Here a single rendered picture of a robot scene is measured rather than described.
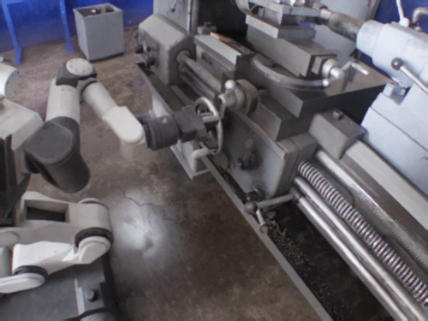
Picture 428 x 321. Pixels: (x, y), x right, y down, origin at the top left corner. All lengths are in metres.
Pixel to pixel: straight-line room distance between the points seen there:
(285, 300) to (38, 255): 1.10
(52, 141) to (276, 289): 1.17
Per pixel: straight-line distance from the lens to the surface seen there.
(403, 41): 0.86
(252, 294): 1.36
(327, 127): 0.80
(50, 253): 1.10
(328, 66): 0.77
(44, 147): 0.62
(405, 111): 0.82
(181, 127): 0.74
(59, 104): 0.71
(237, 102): 0.76
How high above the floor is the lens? 1.26
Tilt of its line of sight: 43 degrees down
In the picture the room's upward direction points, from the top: 7 degrees clockwise
